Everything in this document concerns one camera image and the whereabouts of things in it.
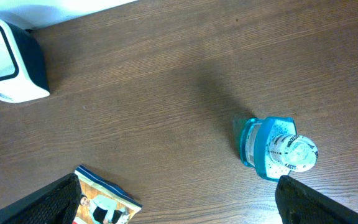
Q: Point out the blue mouthwash bottle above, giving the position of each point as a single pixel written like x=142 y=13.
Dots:
x=273 y=147

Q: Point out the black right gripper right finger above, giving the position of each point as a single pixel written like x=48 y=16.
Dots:
x=299 y=204

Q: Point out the yellow snack bag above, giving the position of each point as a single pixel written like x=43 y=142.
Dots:
x=101 y=201

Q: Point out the white barcode scanner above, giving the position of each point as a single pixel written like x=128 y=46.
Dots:
x=22 y=66

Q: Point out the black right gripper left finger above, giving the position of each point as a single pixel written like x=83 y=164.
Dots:
x=57 y=202

